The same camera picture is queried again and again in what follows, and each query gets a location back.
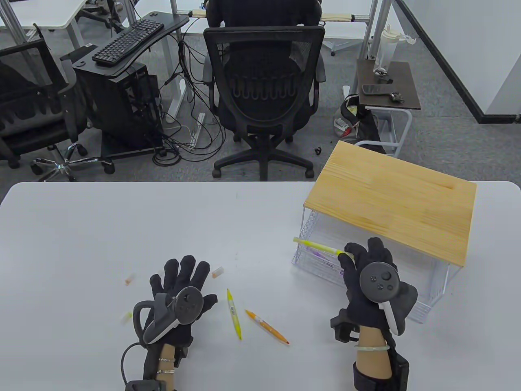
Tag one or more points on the person's right hand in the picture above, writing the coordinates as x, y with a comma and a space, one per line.
354, 301

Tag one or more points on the person's left hand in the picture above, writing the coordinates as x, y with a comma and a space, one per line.
183, 277

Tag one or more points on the clear orange highlighter cap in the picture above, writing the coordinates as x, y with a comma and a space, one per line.
129, 279
217, 272

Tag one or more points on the purple double-ended highlighter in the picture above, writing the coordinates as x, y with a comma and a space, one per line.
325, 261

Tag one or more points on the yellow double-ended highlighter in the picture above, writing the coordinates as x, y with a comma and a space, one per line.
234, 317
317, 246

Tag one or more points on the clear yellow highlighter cap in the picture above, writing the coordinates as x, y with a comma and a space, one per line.
126, 317

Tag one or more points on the orange double-ended highlighter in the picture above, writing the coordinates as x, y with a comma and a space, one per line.
268, 329

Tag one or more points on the person's right forearm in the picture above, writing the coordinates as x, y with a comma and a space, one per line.
372, 362

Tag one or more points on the person's left forearm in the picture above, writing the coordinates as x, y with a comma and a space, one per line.
167, 351

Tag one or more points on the black left hand controller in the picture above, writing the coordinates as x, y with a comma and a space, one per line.
187, 303

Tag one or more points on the black hand controller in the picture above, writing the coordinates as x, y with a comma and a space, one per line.
187, 303
378, 281

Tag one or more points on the black right hand controller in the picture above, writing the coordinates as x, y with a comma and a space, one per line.
378, 281

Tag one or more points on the pale green bangle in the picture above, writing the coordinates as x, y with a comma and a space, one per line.
372, 348

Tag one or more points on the black right wrist module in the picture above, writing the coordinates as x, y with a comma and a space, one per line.
401, 370

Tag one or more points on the black wrist module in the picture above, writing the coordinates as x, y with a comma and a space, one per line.
401, 370
144, 385

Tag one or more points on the wooden basket lid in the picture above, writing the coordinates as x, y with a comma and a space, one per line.
390, 203

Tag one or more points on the black left wrist module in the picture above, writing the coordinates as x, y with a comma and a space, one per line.
144, 385

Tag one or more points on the white power strip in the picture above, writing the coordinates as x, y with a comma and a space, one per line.
198, 130

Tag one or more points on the small black floor object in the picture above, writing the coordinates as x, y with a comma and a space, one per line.
318, 150

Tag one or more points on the black computer tower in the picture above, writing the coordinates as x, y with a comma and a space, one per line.
122, 110

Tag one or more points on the dark floor bag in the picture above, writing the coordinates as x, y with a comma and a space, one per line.
362, 122

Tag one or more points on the white desk leg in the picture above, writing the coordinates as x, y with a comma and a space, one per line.
182, 87

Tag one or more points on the bunch of keys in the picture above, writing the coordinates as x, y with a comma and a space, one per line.
395, 97

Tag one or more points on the black mesh office chair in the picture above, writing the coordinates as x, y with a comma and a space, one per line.
36, 122
264, 65

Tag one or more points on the brown side table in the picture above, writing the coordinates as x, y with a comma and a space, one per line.
407, 77

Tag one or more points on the black keyboard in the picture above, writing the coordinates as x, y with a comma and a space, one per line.
128, 40

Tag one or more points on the clear tumbler bottle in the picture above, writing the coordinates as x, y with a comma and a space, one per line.
384, 49

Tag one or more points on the black curved desk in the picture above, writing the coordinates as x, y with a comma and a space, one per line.
171, 22

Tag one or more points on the white desk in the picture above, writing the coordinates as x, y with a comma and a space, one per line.
40, 12

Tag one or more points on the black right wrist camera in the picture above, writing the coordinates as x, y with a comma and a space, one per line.
344, 326

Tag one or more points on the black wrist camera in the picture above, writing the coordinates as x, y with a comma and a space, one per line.
344, 326
182, 355

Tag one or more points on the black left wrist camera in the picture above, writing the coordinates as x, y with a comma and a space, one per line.
182, 355

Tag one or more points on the grey metal post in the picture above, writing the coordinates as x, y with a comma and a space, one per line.
368, 28

